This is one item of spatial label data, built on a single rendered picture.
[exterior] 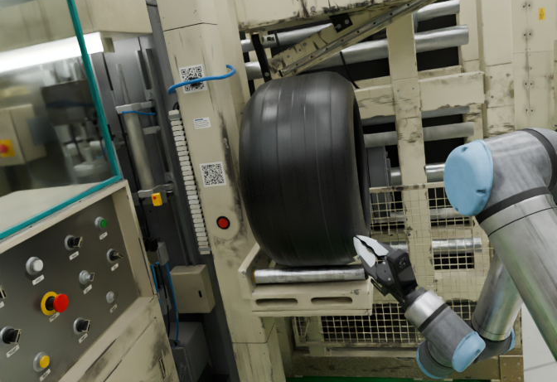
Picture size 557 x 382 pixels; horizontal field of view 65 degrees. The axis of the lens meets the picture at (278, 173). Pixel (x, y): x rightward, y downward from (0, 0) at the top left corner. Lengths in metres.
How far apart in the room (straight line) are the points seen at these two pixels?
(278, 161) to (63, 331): 0.65
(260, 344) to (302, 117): 0.82
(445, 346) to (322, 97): 0.65
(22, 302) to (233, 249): 0.62
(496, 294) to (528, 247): 0.38
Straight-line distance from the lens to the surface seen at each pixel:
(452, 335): 1.09
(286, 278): 1.33
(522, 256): 0.75
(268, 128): 1.11
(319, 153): 1.06
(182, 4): 1.33
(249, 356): 1.63
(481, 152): 0.76
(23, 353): 1.12
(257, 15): 1.52
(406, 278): 1.09
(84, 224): 1.24
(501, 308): 1.13
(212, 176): 1.36
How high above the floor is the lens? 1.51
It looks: 14 degrees down
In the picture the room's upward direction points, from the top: 10 degrees counter-clockwise
